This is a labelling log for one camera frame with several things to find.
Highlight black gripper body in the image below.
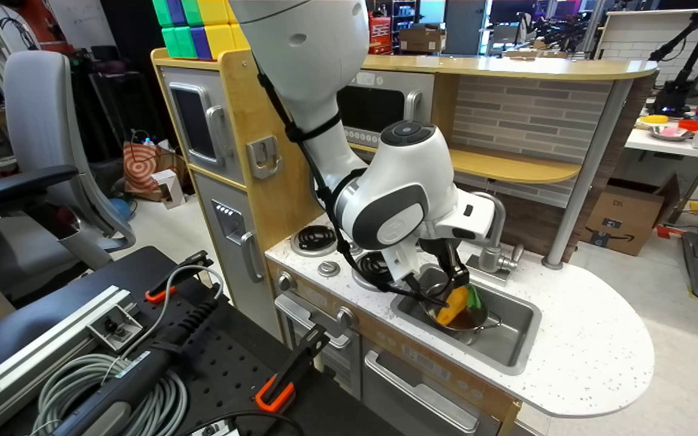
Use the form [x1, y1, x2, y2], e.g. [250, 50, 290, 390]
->
[403, 231, 473, 301]

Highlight orange carrot plush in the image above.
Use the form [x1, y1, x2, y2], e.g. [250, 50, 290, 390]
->
[432, 280, 485, 328]

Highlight small steel pot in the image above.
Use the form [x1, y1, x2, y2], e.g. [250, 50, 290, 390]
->
[410, 280, 504, 338]

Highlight silver toy sink basin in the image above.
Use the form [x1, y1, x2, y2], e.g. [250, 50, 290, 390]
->
[387, 271, 544, 377]

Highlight silver toy faucet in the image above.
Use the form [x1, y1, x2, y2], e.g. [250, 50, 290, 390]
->
[462, 188, 529, 280]

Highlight black toy stove burner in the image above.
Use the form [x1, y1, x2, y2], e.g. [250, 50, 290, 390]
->
[289, 222, 344, 258]
[350, 250, 403, 293]

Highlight grey toy dishwasher door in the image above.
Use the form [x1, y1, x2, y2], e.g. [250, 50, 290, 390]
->
[361, 337, 504, 436]

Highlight silver stove knob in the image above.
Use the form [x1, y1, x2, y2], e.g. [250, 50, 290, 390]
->
[314, 258, 344, 280]

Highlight grey toy oven door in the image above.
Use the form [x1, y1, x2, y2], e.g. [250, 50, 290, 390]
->
[268, 271, 364, 399]

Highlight silver toy microwave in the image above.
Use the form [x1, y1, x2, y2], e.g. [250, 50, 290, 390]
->
[335, 68, 439, 158]

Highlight brown cardboard box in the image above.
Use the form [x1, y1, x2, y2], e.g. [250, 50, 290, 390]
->
[581, 175, 680, 258]

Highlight orange and black clamp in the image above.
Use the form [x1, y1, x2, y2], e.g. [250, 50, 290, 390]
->
[251, 325, 332, 416]
[140, 246, 215, 307]

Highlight wooden toy kitchen unit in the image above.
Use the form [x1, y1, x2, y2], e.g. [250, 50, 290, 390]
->
[147, 34, 658, 436]

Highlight grey toy fridge door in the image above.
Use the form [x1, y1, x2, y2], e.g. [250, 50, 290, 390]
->
[190, 172, 286, 338]

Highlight white work table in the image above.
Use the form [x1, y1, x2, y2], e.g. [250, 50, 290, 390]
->
[622, 109, 698, 161]

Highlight small white box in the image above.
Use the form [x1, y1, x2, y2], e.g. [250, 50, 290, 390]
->
[147, 166, 187, 210]

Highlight colourful toys on table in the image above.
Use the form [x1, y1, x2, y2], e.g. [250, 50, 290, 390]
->
[636, 102, 698, 144]

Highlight grey freezer door with window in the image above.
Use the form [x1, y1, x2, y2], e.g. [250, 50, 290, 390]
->
[160, 64, 246, 184]

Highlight long black bar tool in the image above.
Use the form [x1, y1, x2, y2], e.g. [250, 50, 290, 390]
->
[45, 296, 222, 436]

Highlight red patterned bag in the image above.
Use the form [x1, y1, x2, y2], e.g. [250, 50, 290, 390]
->
[118, 137, 180, 205]

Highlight colourful foam block stack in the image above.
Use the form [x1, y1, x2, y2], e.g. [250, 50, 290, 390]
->
[151, 0, 251, 63]

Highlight grey office chair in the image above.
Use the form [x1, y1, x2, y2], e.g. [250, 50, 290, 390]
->
[0, 47, 138, 280]

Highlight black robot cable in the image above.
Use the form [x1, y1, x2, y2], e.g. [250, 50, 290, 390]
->
[251, 69, 417, 296]

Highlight grey metal bracket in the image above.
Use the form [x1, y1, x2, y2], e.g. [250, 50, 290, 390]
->
[87, 303, 146, 353]

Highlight grey coiled cable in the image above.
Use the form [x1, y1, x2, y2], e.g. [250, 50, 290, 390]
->
[27, 351, 190, 436]

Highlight aluminium profile rail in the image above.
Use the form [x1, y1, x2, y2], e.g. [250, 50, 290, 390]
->
[0, 280, 132, 436]

